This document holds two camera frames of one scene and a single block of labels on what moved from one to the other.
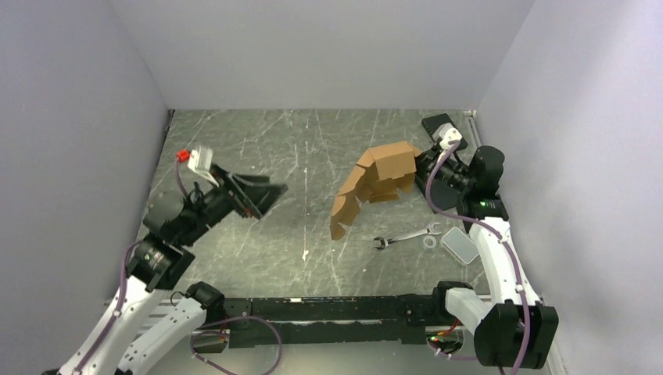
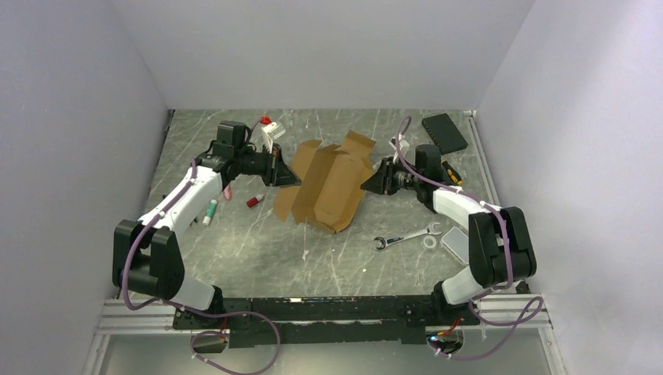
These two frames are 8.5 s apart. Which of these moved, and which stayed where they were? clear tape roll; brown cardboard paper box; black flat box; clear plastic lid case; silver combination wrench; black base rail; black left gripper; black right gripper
Moved: black left gripper; black right gripper; brown cardboard paper box
Stayed: clear plastic lid case; silver combination wrench; black base rail; clear tape roll; black flat box
